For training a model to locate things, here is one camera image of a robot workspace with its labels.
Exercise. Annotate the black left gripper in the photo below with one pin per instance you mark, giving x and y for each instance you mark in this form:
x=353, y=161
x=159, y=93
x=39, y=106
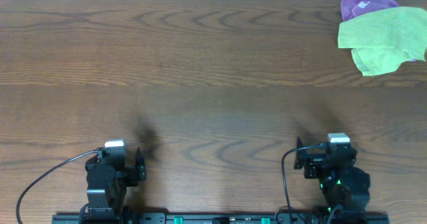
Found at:
x=134, y=173

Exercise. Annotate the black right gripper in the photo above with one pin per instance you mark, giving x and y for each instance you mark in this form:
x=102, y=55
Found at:
x=307, y=164

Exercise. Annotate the green microfiber cloth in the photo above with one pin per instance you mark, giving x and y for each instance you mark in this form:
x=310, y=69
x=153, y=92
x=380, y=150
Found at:
x=396, y=34

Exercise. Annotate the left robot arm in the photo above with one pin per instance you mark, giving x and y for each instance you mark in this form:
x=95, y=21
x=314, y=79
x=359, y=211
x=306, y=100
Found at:
x=105, y=202

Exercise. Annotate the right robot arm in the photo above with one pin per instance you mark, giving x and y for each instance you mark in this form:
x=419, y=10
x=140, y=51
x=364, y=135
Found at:
x=344, y=186

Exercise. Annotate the purple microfiber cloth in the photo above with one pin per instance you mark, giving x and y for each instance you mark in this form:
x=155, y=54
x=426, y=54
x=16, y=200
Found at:
x=354, y=8

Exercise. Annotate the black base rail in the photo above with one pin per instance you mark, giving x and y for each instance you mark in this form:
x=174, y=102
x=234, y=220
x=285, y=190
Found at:
x=162, y=218

